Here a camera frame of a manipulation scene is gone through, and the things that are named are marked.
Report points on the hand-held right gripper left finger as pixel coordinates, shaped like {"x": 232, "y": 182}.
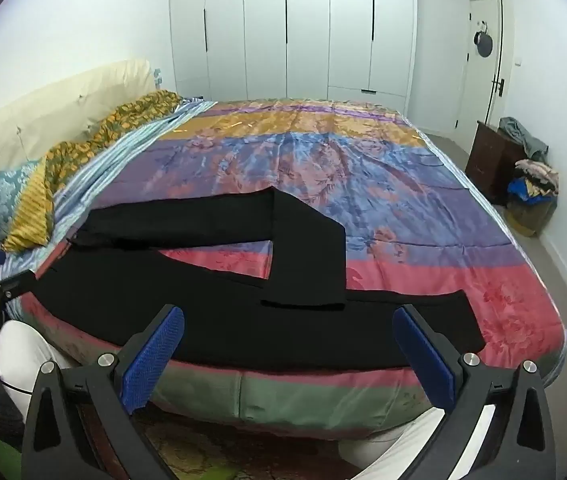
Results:
{"x": 156, "y": 355}

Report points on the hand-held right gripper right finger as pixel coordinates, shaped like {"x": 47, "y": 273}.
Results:
{"x": 421, "y": 355}

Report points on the black pants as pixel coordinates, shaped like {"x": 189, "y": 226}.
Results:
{"x": 213, "y": 320}

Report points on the yellow textured pillow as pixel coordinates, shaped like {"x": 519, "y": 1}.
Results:
{"x": 28, "y": 220}

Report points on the person's left leg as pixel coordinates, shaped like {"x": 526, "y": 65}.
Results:
{"x": 18, "y": 355}

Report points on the person's leg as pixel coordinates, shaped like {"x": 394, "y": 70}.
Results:
{"x": 18, "y": 355}
{"x": 403, "y": 445}

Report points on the person's right leg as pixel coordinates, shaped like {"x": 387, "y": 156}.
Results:
{"x": 403, "y": 445}

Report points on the patterned floor rug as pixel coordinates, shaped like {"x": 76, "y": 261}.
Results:
{"x": 213, "y": 450}

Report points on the cream padded headboard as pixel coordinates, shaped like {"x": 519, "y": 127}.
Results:
{"x": 38, "y": 105}

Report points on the colourful striped satin blanket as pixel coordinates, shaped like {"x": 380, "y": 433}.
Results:
{"x": 363, "y": 185}

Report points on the yellow patterned blanket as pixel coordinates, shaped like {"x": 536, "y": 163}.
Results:
{"x": 128, "y": 145}

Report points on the orange green floral quilt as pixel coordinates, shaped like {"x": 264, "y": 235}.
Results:
{"x": 113, "y": 122}

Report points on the dark wooden cabinet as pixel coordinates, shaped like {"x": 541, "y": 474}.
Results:
{"x": 488, "y": 160}

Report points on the grey green garment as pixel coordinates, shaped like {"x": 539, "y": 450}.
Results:
{"x": 523, "y": 135}

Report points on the white door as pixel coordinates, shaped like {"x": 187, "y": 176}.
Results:
{"x": 473, "y": 90}

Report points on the dark round door hanging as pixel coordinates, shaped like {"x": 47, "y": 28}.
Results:
{"x": 483, "y": 42}

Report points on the white wardrobe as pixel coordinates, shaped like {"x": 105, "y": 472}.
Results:
{"x": 288, "y": 35}

